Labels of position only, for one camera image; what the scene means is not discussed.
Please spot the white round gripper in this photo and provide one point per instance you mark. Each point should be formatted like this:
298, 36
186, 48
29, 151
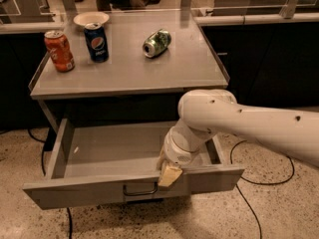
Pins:
174, 153

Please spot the grey top drawer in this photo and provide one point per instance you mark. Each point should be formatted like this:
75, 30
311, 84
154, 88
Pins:
96, 165

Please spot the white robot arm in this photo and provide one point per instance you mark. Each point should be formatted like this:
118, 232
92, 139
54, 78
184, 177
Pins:
204, 113

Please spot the green crushed soda can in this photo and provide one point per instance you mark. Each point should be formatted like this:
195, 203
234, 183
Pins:
156, 43

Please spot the grey metal cabinet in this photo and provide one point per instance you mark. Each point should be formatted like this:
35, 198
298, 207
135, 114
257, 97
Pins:
188, 63

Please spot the blue pepsi can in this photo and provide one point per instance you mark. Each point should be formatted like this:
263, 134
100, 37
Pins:
96, 41

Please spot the orange soda can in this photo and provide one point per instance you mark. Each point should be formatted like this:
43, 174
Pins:
59, 49

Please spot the white bowl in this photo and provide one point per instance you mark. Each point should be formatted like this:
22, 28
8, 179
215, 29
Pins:
85, 18

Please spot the white horizontal rail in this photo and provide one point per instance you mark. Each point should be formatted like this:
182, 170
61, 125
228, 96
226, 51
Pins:
255, 19

